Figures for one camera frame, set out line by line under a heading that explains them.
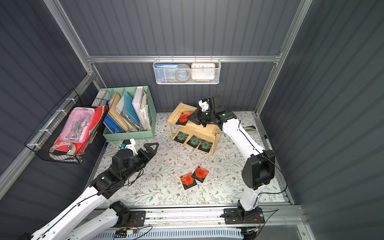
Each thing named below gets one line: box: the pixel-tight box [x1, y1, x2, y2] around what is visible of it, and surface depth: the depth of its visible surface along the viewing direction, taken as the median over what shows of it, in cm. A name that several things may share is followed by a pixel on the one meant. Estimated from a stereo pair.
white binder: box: [132, 86, 147, 131], surface depth 95 cm
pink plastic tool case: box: [58, 107, 96, 143], surface depth 74 cm
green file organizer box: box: [95, 85, 157, 142], surface depth 99 cm
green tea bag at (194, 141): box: [190, 138, 199, 146], surface depth 102 cm
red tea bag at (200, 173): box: [191, 165, 209, 183], surface depth 90 cm
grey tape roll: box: [174, 63, 191, 83], surface depth 89 cm
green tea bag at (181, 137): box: [173, 131, 190, 144], surface depth 104 cm
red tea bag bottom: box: [180, 171, 198, 190], surface depth 88 cm
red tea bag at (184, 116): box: [179, 111, 193, 123], surface depth 83 cm
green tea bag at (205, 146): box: [198, 140, 213, 153], surface depth 101 cm
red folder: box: [54, 105, 104, 154], surface depth 71 cm
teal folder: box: [123, 92, 141, 126], surface depth 96 cm
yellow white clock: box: [191, 62, 216, 82], surface depth 90 cm
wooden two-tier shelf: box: [167, 101, 222, 156], surface depth 91 cm
